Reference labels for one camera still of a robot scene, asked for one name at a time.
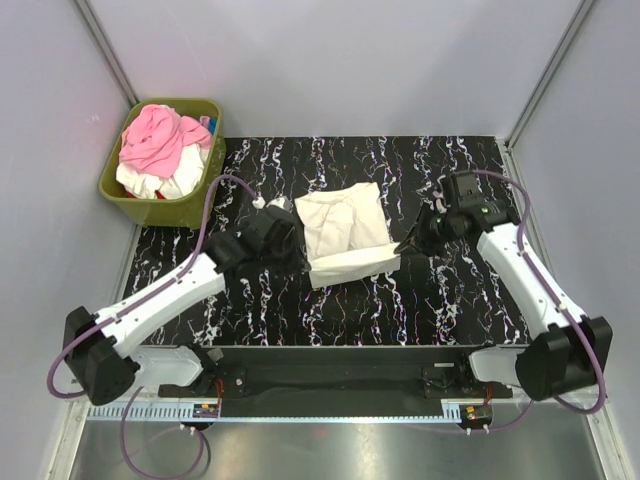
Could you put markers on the black marbled table mat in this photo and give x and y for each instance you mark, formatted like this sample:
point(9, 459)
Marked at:
point(456, 299)

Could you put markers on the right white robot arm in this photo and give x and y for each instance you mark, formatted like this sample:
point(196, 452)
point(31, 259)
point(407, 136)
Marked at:
point(568, 350)

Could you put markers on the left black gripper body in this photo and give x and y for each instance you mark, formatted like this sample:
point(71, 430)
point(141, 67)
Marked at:
point(288, 255)

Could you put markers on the pink t shirt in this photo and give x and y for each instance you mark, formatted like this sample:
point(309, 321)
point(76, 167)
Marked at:
point(153, 142)

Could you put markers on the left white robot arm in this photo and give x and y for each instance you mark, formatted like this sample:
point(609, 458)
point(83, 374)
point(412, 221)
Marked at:
point(105, 350)

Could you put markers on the cream white t shirt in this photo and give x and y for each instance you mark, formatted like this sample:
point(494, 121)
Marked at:
point(346, 235)

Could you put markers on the olive green plastic bin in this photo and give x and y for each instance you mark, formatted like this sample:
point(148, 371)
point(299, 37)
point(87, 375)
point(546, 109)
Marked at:
point(186, 211)

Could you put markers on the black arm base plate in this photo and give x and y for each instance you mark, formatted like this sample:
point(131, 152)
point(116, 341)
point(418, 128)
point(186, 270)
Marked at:
point(439, 372)

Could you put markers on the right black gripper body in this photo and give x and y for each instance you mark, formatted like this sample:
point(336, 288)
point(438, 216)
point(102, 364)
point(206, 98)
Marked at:
point(433, 231)

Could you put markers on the white t shirt in bin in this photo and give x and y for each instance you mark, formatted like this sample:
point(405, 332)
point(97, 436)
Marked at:
point(183, 182)

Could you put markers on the blue item in bin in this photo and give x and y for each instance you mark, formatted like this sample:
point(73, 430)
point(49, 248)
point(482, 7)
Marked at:
point(210, 123)

